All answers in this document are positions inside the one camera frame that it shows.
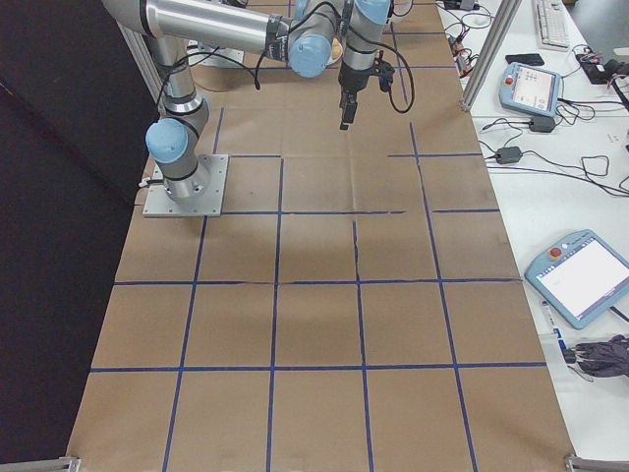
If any round white plate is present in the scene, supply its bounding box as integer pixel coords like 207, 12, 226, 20
323, 37, 344, 68

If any black smartphone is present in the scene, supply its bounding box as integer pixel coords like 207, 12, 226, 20
505, 52, 545, 67

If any blue grey teach pendant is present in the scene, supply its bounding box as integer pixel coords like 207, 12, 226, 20
498, 61, 565, 119
524, 228, 629, 331

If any white keyboard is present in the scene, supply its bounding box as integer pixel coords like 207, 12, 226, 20
534, 0, 575, 50

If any black box device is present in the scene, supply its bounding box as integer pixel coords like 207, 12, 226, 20
603, 57, 629, 80

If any white blue marker pen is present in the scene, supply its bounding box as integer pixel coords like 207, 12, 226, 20
541, 298, 567, 351

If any dark folded umbrella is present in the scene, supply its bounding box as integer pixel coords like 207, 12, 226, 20
563, 333, 629, 381

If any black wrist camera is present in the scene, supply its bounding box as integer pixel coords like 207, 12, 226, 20
373, 58, 397, 93

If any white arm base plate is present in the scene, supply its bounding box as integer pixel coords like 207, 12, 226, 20
142, 153, 231, 217
189, 46, 246, 69

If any aluminium frame post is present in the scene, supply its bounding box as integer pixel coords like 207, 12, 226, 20
459, 0, 523, 114

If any black adapter cable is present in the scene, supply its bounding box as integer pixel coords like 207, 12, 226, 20
481, 116, 532, 145
520, 147, 629, 198

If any aluminium frame bar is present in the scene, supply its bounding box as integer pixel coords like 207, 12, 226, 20
116, 22, 163, 107

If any black power strip red switch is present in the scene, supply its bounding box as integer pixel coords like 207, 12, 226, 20
584, 53, 613, 85

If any black frame cover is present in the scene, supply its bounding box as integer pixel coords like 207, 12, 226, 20
0, 0, 166, 466

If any aluminium table rail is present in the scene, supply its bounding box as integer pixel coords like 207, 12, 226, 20
563, 454, 629, 472
0, 455, 83, 472

